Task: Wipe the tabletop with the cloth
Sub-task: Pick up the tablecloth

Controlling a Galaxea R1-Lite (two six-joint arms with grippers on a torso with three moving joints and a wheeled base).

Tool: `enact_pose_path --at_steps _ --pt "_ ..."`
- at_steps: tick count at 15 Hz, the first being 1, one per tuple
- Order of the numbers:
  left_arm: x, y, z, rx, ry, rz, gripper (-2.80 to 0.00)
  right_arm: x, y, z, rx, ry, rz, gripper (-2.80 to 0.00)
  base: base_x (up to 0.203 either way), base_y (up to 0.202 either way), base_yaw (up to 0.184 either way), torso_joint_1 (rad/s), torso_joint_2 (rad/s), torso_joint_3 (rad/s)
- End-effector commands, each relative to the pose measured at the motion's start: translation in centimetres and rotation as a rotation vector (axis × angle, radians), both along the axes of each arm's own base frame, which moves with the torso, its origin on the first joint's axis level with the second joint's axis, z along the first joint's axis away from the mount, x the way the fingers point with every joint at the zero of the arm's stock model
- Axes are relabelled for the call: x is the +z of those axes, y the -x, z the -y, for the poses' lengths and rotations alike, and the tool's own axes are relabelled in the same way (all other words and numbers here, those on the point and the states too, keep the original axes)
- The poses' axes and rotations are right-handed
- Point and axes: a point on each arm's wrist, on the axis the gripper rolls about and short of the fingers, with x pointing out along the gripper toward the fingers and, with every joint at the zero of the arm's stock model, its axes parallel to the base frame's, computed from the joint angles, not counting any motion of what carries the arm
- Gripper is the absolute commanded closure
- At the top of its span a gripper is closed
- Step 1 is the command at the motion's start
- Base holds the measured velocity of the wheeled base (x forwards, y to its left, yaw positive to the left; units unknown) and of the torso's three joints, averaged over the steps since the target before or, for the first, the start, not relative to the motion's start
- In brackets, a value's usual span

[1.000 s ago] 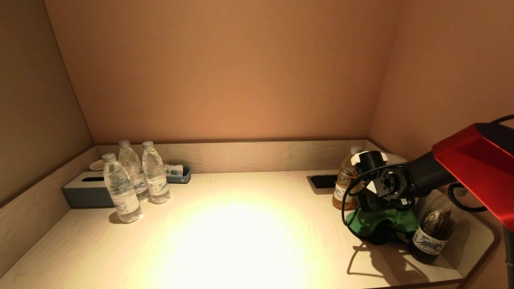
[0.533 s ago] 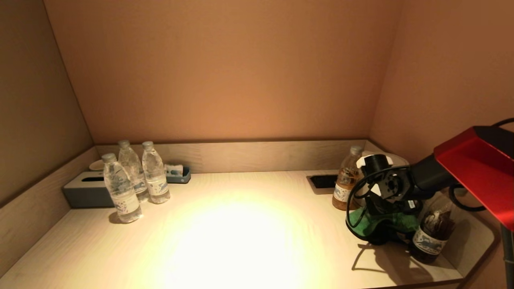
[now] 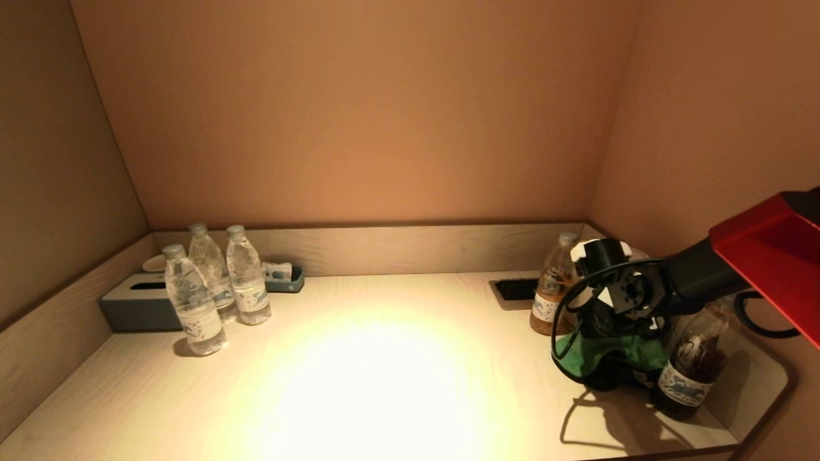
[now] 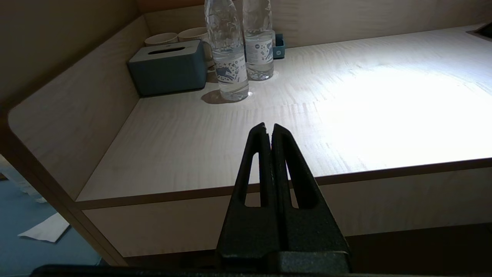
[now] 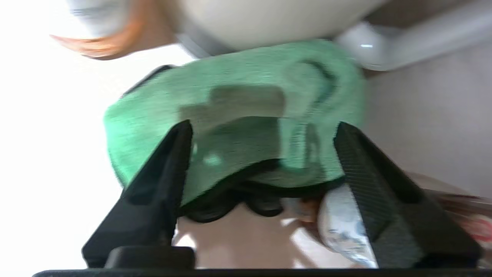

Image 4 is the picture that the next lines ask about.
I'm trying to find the small blue tray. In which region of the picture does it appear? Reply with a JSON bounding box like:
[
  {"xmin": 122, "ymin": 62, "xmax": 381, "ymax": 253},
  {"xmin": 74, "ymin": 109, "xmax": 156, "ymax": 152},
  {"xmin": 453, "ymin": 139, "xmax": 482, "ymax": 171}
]
[{"xmin": 272, "ymin": 33, "xmax": 286, "ymax": 59}]

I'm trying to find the white crumpled fabric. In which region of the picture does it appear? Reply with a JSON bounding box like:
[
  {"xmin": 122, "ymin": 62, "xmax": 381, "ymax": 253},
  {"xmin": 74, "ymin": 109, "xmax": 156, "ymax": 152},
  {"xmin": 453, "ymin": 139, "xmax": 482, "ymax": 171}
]
[{"xmin": 0, "ymin": 154, "xmax": 47, "ymax": 204}]

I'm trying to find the white paper sheet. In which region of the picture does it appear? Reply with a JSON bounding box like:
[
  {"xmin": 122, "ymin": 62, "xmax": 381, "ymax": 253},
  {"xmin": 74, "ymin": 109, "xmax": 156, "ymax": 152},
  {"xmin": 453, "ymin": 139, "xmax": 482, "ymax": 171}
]
[{"xmin": 17, "ymin": 212, "xmax": 71, "ymax": 243}]

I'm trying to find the white ceramic cup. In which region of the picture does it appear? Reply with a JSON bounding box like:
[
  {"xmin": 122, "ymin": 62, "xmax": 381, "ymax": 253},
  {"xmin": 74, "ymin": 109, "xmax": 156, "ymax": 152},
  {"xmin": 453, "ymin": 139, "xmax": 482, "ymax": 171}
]
[{"xmin": 178, "ymin": 27, "xmax": 214, "ymax": 70}]

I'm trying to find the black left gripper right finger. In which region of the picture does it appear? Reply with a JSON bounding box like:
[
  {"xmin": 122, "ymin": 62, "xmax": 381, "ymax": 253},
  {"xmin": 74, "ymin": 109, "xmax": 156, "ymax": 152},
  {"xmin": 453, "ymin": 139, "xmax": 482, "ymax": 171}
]
[{"xmin": 271, "ymin": 123, "xmax": 349, "ymax": 252}]

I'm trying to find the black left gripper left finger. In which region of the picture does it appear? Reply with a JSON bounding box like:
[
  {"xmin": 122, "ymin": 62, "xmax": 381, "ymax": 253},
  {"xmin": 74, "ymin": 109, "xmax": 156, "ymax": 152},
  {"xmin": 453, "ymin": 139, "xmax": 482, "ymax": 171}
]
[{"xmin": 216, "ymin": 122, "xmax": 285, "ymax": 252}]

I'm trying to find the small white dish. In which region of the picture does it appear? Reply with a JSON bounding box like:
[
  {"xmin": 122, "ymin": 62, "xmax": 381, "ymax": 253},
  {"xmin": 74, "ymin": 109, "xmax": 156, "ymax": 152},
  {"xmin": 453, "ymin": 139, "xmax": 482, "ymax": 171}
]
[{"xmin": 145, "ymin": 32, "xmax": 179, "ymax": 47}]

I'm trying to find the grey-blue tissue box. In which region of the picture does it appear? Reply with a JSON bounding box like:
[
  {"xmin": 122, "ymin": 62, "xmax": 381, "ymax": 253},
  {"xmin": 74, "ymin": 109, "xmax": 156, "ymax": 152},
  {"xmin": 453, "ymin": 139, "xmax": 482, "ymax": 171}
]
[{"xmin": 128, "ymin": 40, "xmax": 208, "ymax": 97}]

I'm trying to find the clear water bottle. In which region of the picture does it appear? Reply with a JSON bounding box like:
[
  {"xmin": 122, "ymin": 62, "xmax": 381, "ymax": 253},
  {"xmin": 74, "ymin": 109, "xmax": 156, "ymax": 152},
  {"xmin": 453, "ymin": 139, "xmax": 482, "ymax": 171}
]
[
  {"xmin": 242, "ymin": 0, "xmax": 275, "ymax": 81},
  {"xmin": 204, "ymin": 0, "xmax": 249, "ymax": 102}
]

